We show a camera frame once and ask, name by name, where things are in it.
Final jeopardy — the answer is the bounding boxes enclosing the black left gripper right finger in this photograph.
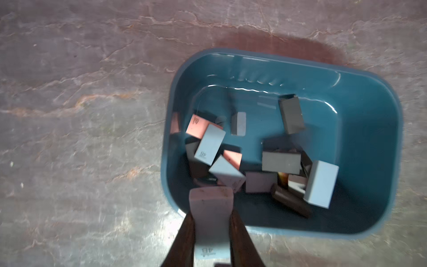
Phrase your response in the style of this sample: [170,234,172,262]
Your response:
[229,209,265,267]

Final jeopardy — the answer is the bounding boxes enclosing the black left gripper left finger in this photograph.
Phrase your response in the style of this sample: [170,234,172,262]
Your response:
[161,213,196,267]

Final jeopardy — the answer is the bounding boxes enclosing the orange eraser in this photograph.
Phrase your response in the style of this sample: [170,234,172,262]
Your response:
[278,172,289,188]

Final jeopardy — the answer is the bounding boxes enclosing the grey eraser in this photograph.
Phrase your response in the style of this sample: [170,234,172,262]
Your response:
[288,175,308,198]

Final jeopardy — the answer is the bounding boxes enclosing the pink eraser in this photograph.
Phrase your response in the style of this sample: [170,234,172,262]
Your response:
[186,114,223,139]
[223,150,242,170]

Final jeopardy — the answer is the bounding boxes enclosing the teal plastic storage box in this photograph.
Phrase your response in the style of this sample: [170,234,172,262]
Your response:
[161,49,403,239]

